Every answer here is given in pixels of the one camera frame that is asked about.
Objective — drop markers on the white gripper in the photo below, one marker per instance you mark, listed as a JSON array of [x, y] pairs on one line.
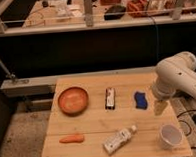
[[159, 106]]

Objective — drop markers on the white plastic bottle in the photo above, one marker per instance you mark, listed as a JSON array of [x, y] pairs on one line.
[[120, 138]]

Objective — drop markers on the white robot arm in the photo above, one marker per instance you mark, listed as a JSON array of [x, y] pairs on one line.
[[174, 73]]

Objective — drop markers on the orange ceramic bowl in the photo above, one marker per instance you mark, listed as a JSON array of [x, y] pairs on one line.
[[73, 100]]

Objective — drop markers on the blue sponge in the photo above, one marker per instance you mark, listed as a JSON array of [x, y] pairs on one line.
[[140, 99]]

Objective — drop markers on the white paper cup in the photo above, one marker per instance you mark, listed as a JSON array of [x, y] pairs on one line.
[[170, 136]]

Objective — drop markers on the orange carrot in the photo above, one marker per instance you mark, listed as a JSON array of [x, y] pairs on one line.
[[72, 138]]

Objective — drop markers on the orange tool on shelf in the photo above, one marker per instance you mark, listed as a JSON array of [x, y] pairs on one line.
[[136, 8]]

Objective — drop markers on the black computer mouse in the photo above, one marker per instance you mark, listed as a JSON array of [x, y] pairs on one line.
[[115, 12]]

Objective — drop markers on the grey metal beam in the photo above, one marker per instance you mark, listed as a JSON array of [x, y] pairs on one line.
[[46, 84]]

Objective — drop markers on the diagonal metal rod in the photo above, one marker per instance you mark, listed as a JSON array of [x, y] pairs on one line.
[[8, 73]]

